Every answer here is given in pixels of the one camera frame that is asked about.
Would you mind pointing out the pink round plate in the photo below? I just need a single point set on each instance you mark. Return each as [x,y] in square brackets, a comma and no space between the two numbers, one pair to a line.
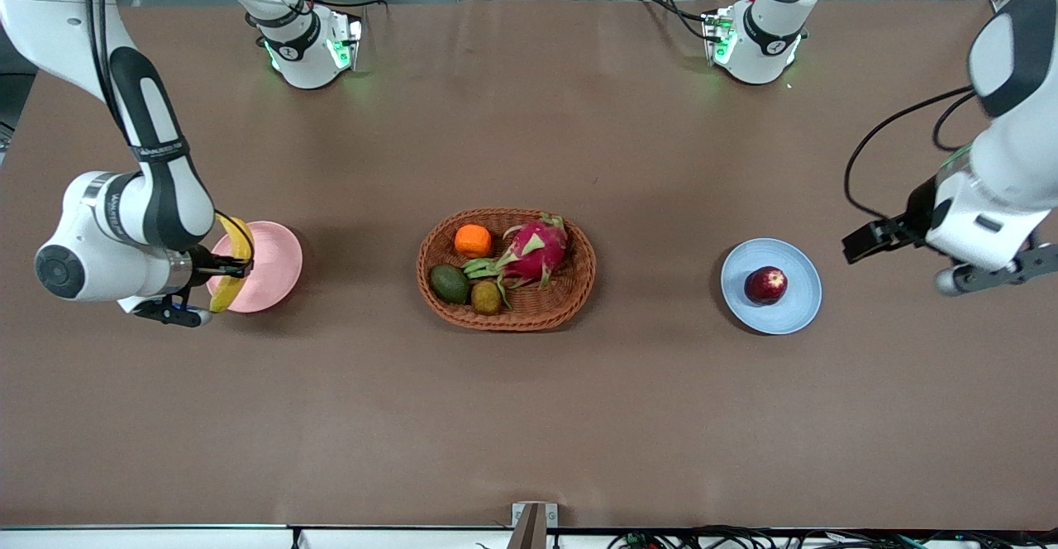
[277,268]

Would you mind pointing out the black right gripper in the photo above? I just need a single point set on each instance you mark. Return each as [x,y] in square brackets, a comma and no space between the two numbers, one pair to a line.
[201,264]

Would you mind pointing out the yellow banana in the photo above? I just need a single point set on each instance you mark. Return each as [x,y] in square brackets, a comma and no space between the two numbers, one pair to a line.
[240,239]

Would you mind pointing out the orange fruit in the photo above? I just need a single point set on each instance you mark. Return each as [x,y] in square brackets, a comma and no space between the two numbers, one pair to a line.
[473,241]

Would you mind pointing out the grey metal bracket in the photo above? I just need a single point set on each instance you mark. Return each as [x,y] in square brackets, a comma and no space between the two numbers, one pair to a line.
[533,524]

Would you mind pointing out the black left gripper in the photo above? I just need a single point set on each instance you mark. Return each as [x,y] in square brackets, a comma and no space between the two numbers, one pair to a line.
[916,212]

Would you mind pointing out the brown wicker basket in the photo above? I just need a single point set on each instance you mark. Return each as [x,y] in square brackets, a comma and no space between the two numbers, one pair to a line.
[574,272]

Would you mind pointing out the brown kiwi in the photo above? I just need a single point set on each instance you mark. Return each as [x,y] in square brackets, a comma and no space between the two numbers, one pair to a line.
[486,298]

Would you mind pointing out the green avocado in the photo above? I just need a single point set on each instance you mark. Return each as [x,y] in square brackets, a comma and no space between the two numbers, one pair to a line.
[450,284]

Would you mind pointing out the red apple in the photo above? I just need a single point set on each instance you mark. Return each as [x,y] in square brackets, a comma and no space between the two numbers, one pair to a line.
[765,286]

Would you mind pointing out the pink dragon fruit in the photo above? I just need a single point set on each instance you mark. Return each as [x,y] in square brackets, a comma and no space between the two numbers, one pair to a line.
[533,251]

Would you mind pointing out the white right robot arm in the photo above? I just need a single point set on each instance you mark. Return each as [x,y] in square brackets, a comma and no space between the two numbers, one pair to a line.
[83,202]

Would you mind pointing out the blue round plate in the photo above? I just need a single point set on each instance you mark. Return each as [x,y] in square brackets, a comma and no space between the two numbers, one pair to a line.
[798,305]

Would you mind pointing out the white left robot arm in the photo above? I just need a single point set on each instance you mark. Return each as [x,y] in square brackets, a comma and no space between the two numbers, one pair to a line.
[1017,160]

